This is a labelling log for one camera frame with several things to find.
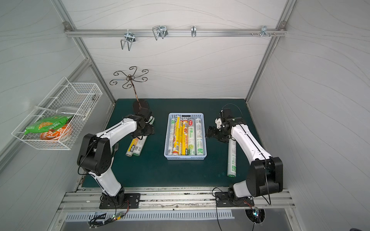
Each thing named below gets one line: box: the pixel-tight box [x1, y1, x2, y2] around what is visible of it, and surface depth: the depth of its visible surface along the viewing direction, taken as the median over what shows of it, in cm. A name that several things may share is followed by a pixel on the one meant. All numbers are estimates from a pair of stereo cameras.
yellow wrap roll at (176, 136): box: [172, 115, 181, 156], surface depth 92 cm
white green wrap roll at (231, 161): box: [227, 137, 237, 178], surface depth 86 cm
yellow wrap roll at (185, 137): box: [182, 119, 189, 156], surface depth 95 cm
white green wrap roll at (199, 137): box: [195, 118, 204, 156], surface depth 95 cm
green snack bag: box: [23, 115, 74, 136], surface depth 55 cm
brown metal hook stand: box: [109, 65, 149, 110], surface depth 92 cm
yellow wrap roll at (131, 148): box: [125, 137, 139, 157], surface depth 91 cm
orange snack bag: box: [39, 124, 71, 141], surface depth 60 cm
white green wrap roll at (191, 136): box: [187, 118, 196, 156], surface depth 95 cm
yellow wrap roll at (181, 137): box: [179, 120, 185, 156], surface depth 95 cm
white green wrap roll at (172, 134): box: [167, 117, 176, 155], surface depth 94 cm
